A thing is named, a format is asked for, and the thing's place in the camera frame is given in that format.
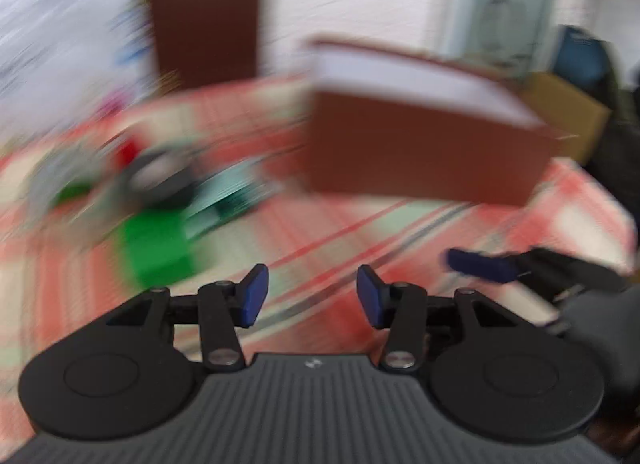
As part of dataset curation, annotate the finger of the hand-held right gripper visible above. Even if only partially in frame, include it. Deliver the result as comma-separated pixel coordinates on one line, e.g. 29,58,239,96
446,248,532,285

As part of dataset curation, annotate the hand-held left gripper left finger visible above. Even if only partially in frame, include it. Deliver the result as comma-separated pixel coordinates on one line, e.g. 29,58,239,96
106,264,270,373

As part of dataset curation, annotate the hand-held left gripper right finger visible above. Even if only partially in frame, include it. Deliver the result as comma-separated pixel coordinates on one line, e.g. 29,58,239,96
356,265,521,373

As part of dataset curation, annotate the green leaf-print box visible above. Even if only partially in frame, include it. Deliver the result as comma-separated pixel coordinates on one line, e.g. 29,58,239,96
122,211,196,287

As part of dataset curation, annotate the brown box with white inside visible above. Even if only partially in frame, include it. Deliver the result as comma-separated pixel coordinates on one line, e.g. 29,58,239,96
299,36,577,208

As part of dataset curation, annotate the black tape roll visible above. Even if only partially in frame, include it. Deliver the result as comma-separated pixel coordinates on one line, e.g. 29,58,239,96
122,151,198,207

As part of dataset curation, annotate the clear plastic bottle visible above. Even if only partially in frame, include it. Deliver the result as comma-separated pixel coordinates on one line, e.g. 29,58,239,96
27,141,103,217

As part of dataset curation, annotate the red plaid tablecloth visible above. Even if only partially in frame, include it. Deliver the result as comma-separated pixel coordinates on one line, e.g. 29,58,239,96
0,74,638,395

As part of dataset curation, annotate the teal flat box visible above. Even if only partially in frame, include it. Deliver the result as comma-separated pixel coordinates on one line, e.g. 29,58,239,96
185,164,266,239

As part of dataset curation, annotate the dark jacket on chair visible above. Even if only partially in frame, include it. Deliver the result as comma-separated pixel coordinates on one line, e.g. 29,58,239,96
587,38,640,207

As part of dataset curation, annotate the large cardboard box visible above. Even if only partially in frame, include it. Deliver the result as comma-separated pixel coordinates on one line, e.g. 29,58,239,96
516,71,613,163

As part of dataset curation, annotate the small red object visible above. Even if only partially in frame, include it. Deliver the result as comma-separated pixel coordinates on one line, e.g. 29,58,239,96
116,138,145,171

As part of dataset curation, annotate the blue chair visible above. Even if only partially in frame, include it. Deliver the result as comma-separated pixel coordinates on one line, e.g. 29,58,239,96
551,25,609,90

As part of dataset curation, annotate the pale panel with line drawing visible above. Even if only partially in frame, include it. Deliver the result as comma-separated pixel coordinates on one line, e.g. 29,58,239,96
446,0,560,73

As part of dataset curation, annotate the dark brown board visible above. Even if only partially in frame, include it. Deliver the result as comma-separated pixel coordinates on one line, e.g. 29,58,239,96
145,0,264,92

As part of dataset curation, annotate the colourful wall poster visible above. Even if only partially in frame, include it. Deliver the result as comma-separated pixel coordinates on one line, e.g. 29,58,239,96
0,0,155,145

